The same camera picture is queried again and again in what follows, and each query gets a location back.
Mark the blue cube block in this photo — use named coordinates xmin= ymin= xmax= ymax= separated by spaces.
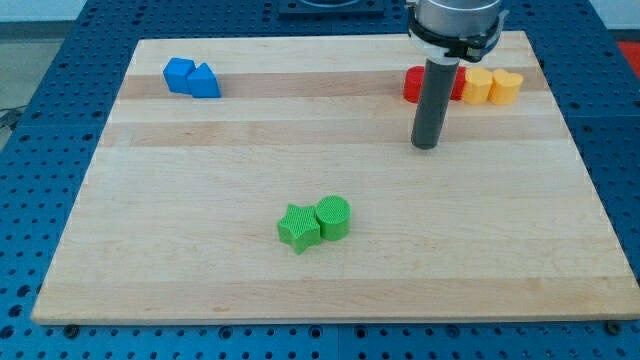
xmin=163 ymin=58 xmax=196 ymax=95

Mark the yellow pentagon block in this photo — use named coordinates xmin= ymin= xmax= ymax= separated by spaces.
xmin=461 ymin=67 xmax=493 ymax=105

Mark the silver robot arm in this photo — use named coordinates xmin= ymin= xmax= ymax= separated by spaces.
xmin=408 ymin=0 xmax=509 ymax=65

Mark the blue triangular block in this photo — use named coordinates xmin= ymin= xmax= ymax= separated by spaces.
xmin=187 ymin=63 xmax=221 ymax=98

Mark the red block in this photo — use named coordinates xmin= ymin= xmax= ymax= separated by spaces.
xmin=403 ymin=66 xmax=466 ymax=104

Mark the wooden board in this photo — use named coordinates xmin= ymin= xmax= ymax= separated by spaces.
xmin=31 ymin=31 xmax=639 ymax=325

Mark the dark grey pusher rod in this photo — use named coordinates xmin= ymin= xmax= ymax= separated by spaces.
xmin=411 ymin=60 xmax=459 ymax=150

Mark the green cylinder block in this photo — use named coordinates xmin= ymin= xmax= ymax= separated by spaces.
xmin=316 ymin=195 xmax=351 ymax=241

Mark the green star block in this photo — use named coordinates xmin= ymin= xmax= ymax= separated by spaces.
xmin=277 ymin=204 xmax=322 ymax=255

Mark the yellow heart block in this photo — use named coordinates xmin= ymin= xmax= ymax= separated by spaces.
xmin=488 ymin=69 xmax=524 ymax=105

